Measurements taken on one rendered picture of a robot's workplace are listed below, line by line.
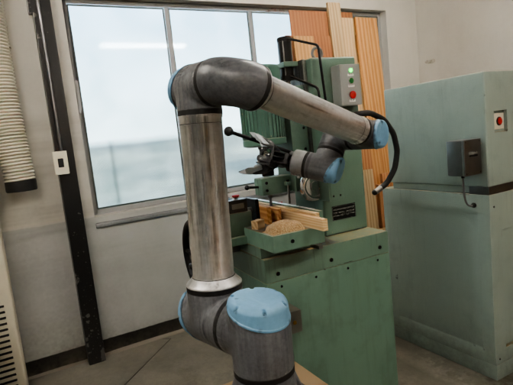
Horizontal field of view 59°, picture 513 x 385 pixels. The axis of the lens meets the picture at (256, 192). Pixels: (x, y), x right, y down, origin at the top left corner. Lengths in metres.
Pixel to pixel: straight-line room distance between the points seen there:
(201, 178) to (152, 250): 1.89
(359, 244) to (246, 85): 0.98
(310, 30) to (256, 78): 2.49
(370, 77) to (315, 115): 2.53
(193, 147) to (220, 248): 0.27
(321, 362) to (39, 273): 1.73
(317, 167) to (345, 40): 2.31
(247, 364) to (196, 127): 0.58
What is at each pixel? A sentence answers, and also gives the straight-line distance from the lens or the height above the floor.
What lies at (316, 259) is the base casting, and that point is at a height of 0.76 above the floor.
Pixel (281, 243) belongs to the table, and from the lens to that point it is 1.55.
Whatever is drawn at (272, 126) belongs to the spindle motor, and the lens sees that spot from 1.76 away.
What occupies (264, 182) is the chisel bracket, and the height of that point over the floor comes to 1.05.
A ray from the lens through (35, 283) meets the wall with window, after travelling 2.92.
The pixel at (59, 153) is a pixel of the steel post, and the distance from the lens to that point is 2.74.
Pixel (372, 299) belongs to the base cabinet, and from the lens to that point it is 1.95.
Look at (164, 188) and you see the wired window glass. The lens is 3.05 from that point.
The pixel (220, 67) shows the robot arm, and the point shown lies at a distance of 1.08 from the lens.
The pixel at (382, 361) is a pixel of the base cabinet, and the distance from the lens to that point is 2.08.
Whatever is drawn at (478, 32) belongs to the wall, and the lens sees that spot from 4.02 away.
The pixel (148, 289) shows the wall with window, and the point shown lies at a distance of 3.05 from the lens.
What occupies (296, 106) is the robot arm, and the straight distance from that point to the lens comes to 1.18.
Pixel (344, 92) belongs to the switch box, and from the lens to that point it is 1.85.
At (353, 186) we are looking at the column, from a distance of 1.94.
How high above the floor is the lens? 1.24
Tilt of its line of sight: 7 degrees down
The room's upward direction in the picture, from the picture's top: 6 degrees counter-clockwise
